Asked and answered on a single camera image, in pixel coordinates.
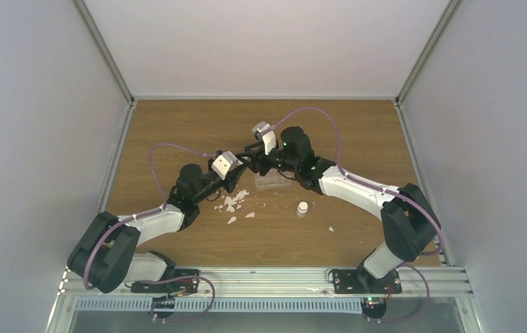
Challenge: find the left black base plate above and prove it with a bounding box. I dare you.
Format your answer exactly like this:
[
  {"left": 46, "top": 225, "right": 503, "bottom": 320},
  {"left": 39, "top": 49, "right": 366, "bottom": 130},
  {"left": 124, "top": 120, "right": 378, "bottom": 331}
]
[{"left": 128, "top": 269, "right": 200, "bottom": 294}]

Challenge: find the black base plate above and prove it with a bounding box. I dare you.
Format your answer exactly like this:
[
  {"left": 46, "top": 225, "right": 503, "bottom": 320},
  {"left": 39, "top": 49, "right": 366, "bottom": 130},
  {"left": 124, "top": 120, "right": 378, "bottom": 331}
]
[
  {"left": 128, "top": 269, "right": 200, "bottom": 294},
  {"left": 327, "top": 268, "right": 402, "bottom": 296}
]

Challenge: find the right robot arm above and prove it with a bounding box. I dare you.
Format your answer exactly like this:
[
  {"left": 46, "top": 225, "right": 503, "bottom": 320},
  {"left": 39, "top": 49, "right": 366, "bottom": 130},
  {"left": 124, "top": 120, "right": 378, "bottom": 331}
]
[{"left": 245, "top": 122, "right": 440, "bottom": 282}]

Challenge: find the clear plastic pill organizer box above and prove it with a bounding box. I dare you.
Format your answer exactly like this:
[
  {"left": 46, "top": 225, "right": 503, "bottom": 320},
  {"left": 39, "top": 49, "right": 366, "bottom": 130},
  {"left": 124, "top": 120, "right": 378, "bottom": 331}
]
[{"left": 254, "top": 169, "right": 292, "bottom": 190}]

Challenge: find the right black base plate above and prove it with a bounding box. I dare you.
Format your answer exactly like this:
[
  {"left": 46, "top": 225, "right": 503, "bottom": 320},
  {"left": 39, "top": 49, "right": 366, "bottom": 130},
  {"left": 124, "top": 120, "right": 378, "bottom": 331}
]
[{"left": 327, "top": 268, "right": 402, "bottom": 296}]

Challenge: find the white pill fragments pile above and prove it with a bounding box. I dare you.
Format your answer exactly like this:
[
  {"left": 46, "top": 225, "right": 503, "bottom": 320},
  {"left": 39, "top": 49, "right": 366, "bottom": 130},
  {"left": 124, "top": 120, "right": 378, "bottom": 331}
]
[{"left": 214, "top": 189, "right": 255, "bottom": 225}]

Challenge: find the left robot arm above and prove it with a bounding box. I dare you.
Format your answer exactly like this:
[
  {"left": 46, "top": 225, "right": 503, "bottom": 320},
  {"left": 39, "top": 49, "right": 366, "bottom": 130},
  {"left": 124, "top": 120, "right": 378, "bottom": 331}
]
[{"left": 67, "top": 164, "right": 247, "bottom": 293}]

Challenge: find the white slotted cable duct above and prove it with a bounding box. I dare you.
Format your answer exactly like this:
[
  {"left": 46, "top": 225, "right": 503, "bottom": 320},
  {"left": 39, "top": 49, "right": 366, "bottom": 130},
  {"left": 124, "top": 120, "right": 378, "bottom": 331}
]
[{"left": 75, "top": 296, "right": 362, "bottom": 314}]

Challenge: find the capped white pill bottle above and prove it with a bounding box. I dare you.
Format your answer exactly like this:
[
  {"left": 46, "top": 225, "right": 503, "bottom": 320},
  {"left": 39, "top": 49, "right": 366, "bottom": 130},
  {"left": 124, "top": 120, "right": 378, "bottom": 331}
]
[{"left": 296, "top": 201, "right": 308, "bottom": 217}]

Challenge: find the aluminium front rail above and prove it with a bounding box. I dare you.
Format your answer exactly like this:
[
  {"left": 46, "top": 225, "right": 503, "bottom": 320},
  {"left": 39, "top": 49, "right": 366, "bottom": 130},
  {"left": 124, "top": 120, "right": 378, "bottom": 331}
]
[{"left": 58, "top": 265, "right": 474, "bottom": 298}]

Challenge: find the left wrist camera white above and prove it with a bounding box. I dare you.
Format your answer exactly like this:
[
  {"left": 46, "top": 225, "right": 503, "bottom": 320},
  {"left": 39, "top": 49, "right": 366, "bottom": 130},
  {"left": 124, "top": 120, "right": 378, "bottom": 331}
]
[{"left": 209, "top": 151, "right": 240, "bottom": 180}]

